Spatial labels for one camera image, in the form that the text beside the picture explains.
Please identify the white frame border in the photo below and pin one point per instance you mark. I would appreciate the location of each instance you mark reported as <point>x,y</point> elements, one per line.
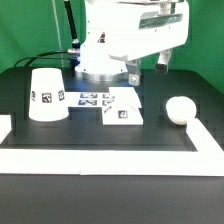
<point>72,162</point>

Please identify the white marker sheet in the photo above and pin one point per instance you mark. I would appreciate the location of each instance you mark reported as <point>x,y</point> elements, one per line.
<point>88,99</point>

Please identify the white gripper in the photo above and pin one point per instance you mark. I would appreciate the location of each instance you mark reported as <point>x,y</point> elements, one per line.
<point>144,29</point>

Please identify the white lamp shade cone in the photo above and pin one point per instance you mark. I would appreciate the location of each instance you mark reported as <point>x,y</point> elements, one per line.
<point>47,95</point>

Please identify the white lamp bulb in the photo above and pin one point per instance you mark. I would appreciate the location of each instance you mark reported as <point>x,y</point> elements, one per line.
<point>180,109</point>

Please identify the white lamp base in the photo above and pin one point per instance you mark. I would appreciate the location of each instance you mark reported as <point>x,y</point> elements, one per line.
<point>125,109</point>

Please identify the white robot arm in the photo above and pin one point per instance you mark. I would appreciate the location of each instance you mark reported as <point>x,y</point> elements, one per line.
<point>96,53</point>

